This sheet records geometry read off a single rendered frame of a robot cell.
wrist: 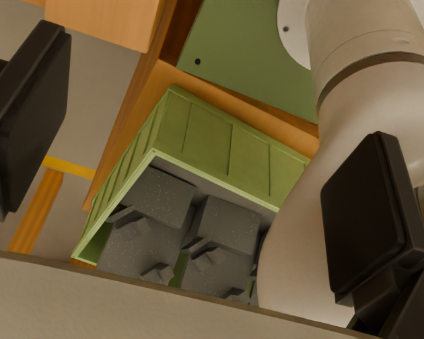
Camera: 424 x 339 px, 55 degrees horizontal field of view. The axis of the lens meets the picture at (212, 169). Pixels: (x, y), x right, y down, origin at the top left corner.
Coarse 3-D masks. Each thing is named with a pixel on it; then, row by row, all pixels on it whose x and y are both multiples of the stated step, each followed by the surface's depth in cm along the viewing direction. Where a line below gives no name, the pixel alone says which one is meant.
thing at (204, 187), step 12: (156, 156) 78; (156, 168) 81; (168, 168) 81; (180, 168) 80; (192, 180) 83; (204, 180) 82; (204, 192) 85; (216, 192) 85; (228, 192) 84; (192, 204) 89; (240, 204) 87; (252, 204) 87; (264, 216) 89; (264, 228) 93
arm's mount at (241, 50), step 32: (224, 0) 52; (256, 0) 52; (192, 32) 56; (224, 32) 55; (256, 32) 55; (192, 64) 60; (224, 64) 59; (256, 64) 59; (288, 64) 58; (256, 96) 63; (288, 96) 63
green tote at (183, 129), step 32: (192, 96) 73; (160, 128) 65; (192, 128) 69; (224, 128) 73; (128, 160) 78; (192, 160) 64; (224, 160) 68; (256, 160) 73; (288, 160) 79; (256, 192) 68; (288, 192) 73; (96, 224) 78; (96, 256) 90
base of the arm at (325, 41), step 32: (288, 0) 50; (320, 0) 47; (352, 0) 42; (384, 0) 41; (416, 0) 49; (288, 32) 54; (320, 32) 43; (352, 32) 39; (384, 32) 37; (416, 32) 38; (320, 64) 41
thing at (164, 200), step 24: (144, 192) 79; (168, 192) 81; (192, 192) 83; (144, 216) 82; (168, 216) 80; (192, 216) 88; (120, 240) 81; (144, 240) 83; (168, 240) 85; (120, 264) 81; (144, 264) 83; (168, 264) 85
